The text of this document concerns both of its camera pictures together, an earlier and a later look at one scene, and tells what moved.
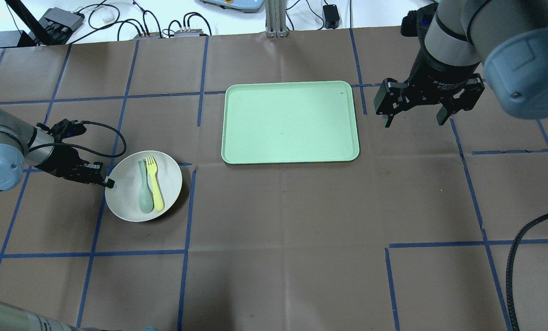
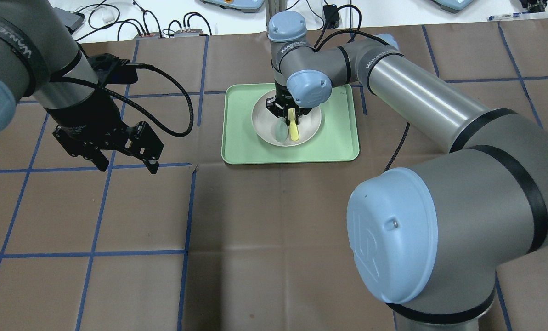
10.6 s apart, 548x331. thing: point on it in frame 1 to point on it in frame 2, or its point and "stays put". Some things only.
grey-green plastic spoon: [146, 202] to [281, 130]
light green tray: [289, 122] stays put
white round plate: [147, 184] to [263, 122]
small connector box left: [150, 35] stays put
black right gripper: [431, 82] to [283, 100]
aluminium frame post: [275, 18] stays put
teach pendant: [245, 6] stays put
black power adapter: [331, 16] stays put
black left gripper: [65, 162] to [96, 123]
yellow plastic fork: [152, 167] to [294, 128]
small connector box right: [193, 33] stays put
